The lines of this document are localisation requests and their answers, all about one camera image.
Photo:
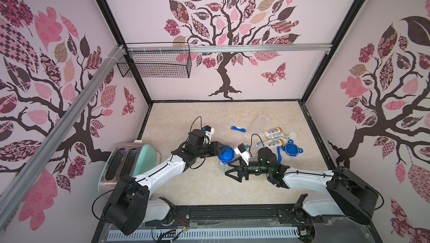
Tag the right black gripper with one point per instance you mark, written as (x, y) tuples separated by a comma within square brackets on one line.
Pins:
[(243, 169)]

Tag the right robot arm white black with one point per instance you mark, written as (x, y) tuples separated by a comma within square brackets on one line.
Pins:
[(340, 191)]

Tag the small white round cap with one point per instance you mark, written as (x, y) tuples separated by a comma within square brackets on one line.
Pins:
[(292, 135)]

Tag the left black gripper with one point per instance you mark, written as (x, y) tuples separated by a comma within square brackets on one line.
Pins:
[(215, 149)]

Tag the detached blue container lid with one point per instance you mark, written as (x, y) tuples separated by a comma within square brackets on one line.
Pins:
[(291, 149)]

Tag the aluminium rail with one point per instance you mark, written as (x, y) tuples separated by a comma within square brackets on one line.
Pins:
[(20, 185), (231, 48)]

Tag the back aluminium rail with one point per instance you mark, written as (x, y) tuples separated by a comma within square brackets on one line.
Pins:
[(231, 48)]

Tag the left aluminium rail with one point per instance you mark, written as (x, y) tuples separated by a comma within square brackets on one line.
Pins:
[(20, 185)]

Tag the white toothpaste tube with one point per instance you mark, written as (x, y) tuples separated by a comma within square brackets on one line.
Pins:
[(261, 143)]

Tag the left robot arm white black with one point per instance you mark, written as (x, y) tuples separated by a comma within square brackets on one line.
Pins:
[(130, 205)]

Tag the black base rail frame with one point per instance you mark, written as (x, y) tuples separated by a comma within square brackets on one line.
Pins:
[(324, 229)]

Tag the white slotted cable duct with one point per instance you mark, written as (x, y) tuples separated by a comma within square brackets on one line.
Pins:
[(198, 234)]

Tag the blue lid toiletry container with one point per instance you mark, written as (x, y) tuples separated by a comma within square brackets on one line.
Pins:
[(226, 157), (260, 124)]

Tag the mint green silver toaster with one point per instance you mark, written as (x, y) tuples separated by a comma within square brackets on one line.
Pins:
[(130, 159)]

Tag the black wire basket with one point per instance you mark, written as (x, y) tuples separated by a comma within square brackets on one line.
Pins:
[(156, 60)]

